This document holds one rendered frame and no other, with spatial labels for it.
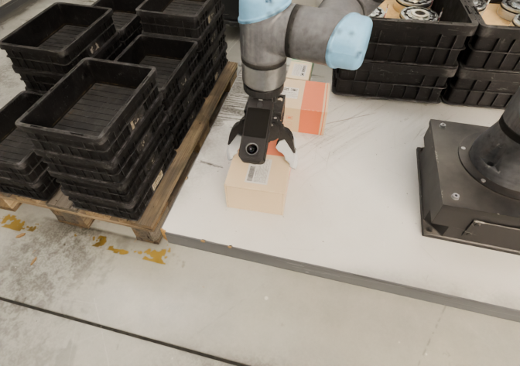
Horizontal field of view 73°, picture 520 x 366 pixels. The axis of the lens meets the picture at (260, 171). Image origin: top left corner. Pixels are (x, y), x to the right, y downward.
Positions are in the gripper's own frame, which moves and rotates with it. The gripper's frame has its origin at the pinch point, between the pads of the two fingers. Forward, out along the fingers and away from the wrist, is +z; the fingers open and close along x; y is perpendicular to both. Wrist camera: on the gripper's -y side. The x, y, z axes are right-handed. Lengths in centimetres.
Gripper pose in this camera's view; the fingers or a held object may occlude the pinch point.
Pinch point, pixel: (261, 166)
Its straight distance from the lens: 74.3
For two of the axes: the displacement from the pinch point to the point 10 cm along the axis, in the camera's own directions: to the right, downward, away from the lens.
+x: -9.8, -1.3, 1.2
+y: 1.8, -7.4, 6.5
